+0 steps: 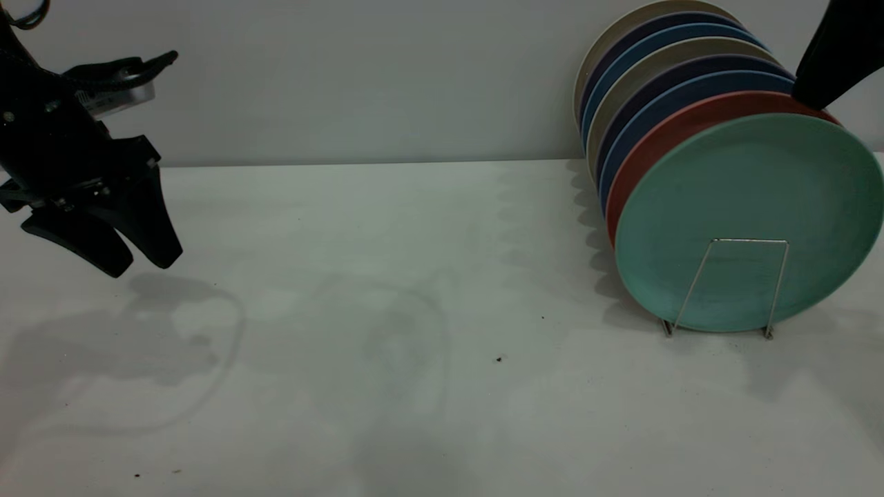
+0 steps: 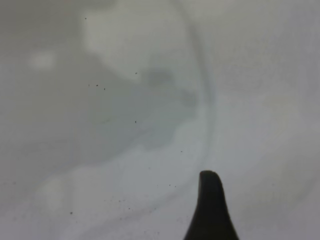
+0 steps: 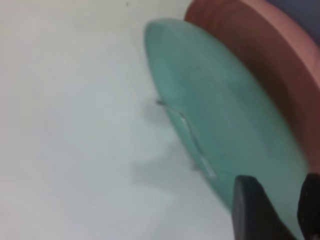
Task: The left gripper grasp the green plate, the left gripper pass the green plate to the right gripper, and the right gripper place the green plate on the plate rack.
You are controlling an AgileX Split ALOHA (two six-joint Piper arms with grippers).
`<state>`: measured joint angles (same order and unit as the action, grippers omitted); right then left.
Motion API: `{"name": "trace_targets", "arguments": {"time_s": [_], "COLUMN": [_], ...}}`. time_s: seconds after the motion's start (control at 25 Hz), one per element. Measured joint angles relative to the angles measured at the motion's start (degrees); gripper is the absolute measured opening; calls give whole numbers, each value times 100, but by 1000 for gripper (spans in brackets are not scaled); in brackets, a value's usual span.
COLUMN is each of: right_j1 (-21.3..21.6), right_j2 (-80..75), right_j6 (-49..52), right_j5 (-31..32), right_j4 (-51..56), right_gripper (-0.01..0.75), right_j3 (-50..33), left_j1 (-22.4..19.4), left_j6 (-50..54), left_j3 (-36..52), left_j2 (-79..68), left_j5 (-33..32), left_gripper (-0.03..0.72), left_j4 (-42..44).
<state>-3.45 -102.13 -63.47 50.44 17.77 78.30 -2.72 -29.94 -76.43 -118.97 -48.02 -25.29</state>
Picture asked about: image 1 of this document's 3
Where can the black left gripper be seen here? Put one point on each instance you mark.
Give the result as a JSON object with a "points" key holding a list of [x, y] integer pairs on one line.
{"points": [[48, 152]]}

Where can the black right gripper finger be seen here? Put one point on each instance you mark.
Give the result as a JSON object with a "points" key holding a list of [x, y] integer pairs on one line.
{"points": [[842, 48]]}

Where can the green round plate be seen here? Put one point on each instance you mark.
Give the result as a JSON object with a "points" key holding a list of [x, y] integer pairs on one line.
{"points": [[753, 207]]}

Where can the blue plate with light rim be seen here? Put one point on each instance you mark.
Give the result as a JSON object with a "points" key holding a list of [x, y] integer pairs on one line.
{"points": [[725, 81]]}

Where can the dark purple round plate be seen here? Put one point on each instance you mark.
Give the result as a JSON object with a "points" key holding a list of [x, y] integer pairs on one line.
{"points": [[718, 63], [690, 18]]}

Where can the beige round plate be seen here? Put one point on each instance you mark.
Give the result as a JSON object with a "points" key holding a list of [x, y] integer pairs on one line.
{"points": [[656, 8], [697, 47]]}

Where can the teal blue round plate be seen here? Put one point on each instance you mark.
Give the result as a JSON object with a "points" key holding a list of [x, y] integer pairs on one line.
{"points": [[690, 32]]}

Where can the pink round plate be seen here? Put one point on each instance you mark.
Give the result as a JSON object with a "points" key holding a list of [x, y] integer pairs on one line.
{"points": [[663, 134]]}

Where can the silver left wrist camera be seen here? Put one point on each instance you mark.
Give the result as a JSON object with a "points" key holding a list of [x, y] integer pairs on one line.
{"points": [[121, 96]]}

